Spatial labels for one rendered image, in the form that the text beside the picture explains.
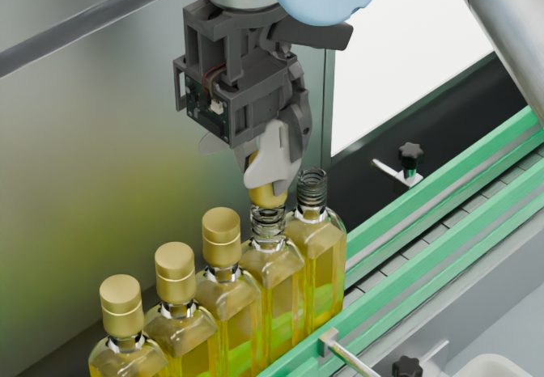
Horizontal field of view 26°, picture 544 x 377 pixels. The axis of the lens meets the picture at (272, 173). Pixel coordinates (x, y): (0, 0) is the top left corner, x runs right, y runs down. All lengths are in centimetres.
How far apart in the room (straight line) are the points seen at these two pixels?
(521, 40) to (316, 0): 13
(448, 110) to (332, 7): 85
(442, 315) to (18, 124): 59
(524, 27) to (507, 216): 70
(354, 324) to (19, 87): 47
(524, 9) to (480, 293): 72
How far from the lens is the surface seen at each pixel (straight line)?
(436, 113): 157
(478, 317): 147
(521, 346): 152
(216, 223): 105
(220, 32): 90
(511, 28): 76
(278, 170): 101
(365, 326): 129
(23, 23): 97
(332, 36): 101
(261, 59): 95
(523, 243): 146
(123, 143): 110
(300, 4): 75
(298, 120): 97
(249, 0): 89
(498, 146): 149
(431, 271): 134
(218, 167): 122
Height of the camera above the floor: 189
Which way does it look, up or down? 42 degrees down
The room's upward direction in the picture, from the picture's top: straight up
